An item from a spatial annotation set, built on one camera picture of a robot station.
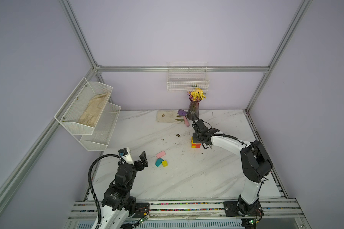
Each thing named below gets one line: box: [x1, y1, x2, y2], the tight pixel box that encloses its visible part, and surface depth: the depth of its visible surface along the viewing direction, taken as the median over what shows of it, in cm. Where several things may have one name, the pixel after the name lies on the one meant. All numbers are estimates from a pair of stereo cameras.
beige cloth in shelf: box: [77, 91, 111, 127], surface depth 80 cm
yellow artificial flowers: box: [187, 87, 207, 102], surface depth 100 cm
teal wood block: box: [154, 157, 164, 167], surface depth 92 cm
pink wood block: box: [155, 150, 166, 159], surface depth 97 cm
